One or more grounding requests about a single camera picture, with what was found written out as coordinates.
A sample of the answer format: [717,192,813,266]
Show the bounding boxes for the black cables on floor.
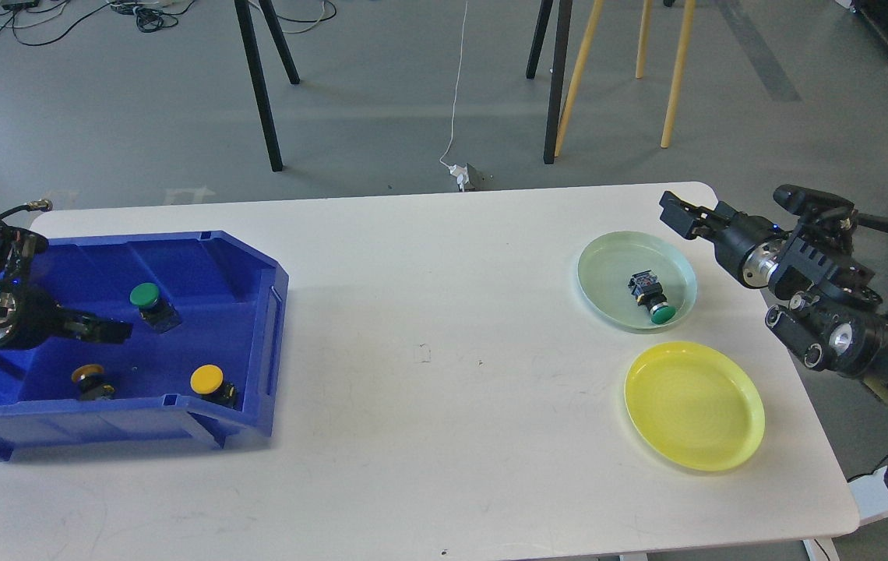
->
[0,0,336,79]

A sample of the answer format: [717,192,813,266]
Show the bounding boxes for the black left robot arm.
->
[0,199,133,351]

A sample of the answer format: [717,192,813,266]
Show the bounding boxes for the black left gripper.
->
[0,285,133,349]

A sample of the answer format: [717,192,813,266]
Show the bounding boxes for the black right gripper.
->
[659,189,788,290]

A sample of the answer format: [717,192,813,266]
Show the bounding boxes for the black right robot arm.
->
[659,185,888,405]

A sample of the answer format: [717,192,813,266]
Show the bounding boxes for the blue plastic bin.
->
[0,231,288,461]

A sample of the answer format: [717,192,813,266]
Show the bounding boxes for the yellow wooden chair legs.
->
[553,1,697,157]

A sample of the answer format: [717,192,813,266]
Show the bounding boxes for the light green plate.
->
[576,231,698,334]

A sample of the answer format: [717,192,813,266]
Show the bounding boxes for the yellow plate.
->
[623,341,766,472]

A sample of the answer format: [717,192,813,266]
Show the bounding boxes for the yellow button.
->
[190,365,238,408]
[70,363,116,401]

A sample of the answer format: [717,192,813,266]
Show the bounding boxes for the black table leg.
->
[525,1,573,164]

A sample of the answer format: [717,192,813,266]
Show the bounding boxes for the green button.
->
[129,283,183,333]
[628,270,678,326]

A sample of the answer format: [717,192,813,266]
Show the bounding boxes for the white cable on floor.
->
[438,0,470,191]

